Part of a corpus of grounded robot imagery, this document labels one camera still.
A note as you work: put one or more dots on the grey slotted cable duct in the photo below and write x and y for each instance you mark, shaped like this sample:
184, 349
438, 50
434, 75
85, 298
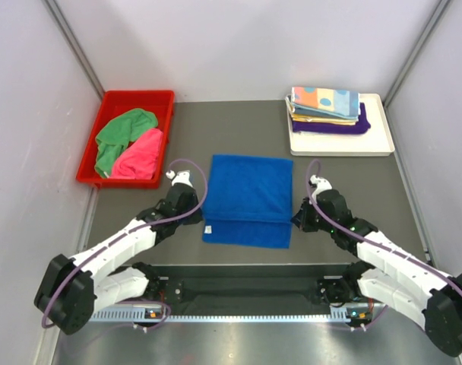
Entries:
155, 313

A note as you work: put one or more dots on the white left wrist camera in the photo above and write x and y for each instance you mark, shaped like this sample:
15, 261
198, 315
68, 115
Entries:
180, 178

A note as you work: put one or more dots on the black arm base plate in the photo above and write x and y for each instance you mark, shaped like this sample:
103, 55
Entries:
254, 289

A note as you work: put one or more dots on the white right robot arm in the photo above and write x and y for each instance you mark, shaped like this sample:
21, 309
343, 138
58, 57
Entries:
384, 272

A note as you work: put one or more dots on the purple folded towel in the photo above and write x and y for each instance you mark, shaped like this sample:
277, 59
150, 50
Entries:
360, 127

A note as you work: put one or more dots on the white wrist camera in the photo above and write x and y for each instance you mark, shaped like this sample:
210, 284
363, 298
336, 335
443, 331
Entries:
318, 185
180, 178

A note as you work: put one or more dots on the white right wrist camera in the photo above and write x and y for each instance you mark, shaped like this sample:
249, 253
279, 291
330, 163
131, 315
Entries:
318, 185

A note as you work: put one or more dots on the green towel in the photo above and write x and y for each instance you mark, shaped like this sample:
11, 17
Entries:
115, 137

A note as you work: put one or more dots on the aluminium frame post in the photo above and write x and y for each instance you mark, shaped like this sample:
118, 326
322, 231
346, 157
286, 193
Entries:
434, 19
61, 22

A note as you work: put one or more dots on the right aluminium frame post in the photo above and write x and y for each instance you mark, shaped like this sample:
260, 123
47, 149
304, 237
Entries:
434, 19

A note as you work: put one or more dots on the white plastic tray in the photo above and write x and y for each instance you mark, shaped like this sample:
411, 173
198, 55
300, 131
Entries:
376, 142

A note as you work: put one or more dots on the light blue patterned towel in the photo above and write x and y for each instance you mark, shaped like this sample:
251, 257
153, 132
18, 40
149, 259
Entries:
319, 101

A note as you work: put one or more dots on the pink towel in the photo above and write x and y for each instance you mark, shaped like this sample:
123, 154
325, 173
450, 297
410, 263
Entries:
139, 161

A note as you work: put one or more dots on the red plastic bin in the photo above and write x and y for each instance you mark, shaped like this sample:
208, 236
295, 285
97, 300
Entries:
115, 103

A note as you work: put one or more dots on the left aluminium frame post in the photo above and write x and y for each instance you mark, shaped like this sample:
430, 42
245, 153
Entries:
61, 22

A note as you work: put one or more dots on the cream folded towel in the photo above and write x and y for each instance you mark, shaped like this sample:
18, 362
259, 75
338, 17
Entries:
328, 121

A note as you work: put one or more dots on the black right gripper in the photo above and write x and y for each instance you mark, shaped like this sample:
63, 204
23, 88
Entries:
302, 217

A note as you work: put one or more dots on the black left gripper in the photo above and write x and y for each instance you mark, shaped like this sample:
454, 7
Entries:
195, 217

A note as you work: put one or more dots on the royal blue towel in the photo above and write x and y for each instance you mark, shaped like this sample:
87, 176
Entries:
249, 201

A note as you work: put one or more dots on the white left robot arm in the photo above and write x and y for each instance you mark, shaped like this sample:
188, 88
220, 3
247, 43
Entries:
74, 288

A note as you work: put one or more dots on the yellow and blue cartoon towel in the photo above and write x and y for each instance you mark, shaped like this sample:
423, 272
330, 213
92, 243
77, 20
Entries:
297, 116

